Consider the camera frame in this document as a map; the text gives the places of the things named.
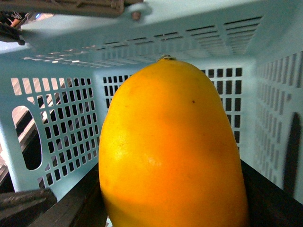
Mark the light blue plastic basket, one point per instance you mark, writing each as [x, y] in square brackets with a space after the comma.
[55, 91]

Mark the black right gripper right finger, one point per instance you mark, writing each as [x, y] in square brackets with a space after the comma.
[269, 206]

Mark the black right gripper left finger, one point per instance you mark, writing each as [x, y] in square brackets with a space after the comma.
[82, 206]

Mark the yellow orange mango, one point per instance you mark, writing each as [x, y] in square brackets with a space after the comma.
[167, 154]

